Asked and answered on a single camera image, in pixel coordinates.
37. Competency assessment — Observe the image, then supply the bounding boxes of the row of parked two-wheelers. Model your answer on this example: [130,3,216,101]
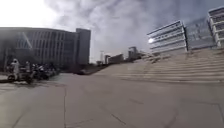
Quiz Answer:
[5,61,62,85]

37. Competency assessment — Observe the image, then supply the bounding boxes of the large dark glass building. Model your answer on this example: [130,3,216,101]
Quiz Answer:
[0,26,92,72]

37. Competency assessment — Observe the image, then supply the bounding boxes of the white striped building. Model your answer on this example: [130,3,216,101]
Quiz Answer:
[146,5,224,57]

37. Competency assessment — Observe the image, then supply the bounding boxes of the grey paved plaza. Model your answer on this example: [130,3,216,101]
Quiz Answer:
[0,72,224,128]

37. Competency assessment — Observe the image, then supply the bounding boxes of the distant low buildings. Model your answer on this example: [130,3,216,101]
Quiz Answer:
[95,46,148,66]

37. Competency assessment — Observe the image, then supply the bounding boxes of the wide pale stone stairs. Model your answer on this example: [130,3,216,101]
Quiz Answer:
[95,47,224,85]

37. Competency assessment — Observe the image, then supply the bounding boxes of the person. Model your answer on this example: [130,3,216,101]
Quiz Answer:
[10,58,21,82]

